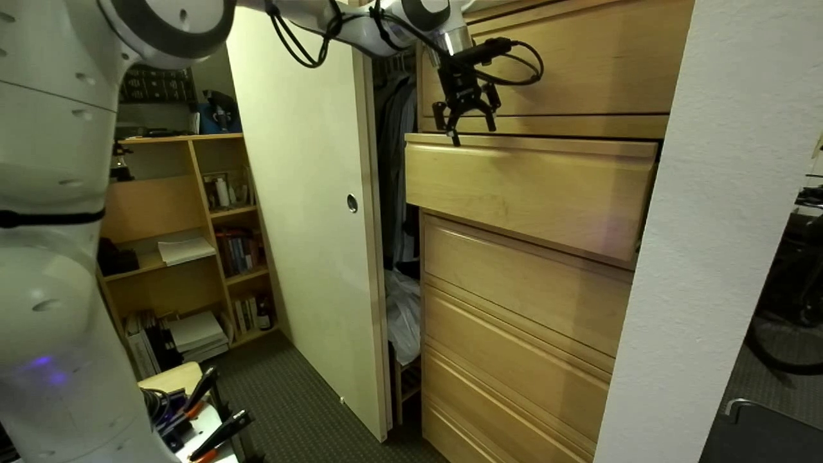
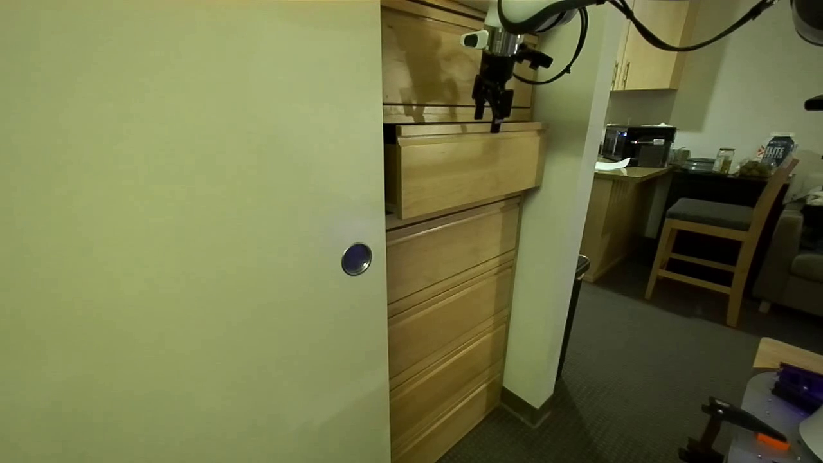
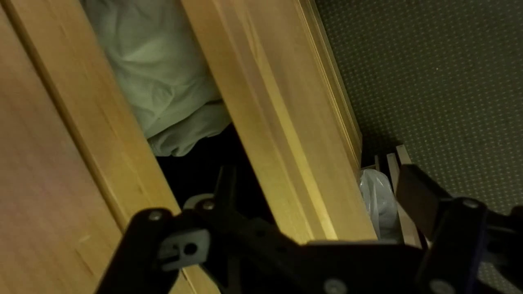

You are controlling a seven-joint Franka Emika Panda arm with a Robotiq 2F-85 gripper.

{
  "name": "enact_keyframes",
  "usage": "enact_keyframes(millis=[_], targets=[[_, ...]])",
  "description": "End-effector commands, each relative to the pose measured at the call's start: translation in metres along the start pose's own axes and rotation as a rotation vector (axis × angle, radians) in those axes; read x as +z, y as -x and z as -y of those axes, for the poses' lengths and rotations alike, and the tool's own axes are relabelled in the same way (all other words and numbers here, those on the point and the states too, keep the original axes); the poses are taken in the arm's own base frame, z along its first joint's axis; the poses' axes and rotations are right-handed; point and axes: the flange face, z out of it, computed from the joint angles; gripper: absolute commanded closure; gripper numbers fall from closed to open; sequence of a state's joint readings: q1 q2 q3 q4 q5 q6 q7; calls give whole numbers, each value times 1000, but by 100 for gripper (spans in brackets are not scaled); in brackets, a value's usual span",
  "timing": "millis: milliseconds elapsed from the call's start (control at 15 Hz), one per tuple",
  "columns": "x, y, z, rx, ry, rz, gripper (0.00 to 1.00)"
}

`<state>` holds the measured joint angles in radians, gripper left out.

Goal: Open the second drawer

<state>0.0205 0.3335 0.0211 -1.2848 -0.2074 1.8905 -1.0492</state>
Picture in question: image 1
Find light wooden dresser drawer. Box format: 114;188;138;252
420;401;562;463
404;132;661;272
420;285;619;435
420;346;606;463
420;211;637;362

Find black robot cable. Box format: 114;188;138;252
265;0;548;87

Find cream sliding closet door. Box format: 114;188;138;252
224;9;393;446

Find black marker pen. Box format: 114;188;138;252
186;406;258;463
155;365;219;435

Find stack of binders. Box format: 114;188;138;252
165;307;235;365

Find wooden stool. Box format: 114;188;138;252
390;355;424;429

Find black bag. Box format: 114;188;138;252
94;238;141;278

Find white plastic bag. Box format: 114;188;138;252
384;269;424;368

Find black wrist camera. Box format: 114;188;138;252
460;36;516;69

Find row of books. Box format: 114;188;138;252
228;290;278;337
214;229;267;278
202;167;258;213

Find hanging dark clothes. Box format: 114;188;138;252
372;72;424;270

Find wooden bookshelf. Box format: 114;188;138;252
94;130;287;381

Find black case metal handle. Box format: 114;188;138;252
697;393;823;463

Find black metal rack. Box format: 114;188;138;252
114;62;197;136

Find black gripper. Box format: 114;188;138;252
429;53;503;150

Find yellow paper sheet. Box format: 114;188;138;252
136;361;205;400

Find light wood dresser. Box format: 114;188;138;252
417;0;694;143

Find dark blue bag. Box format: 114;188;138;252
195;87;245;136

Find white paper stack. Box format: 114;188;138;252
152;231;219;270

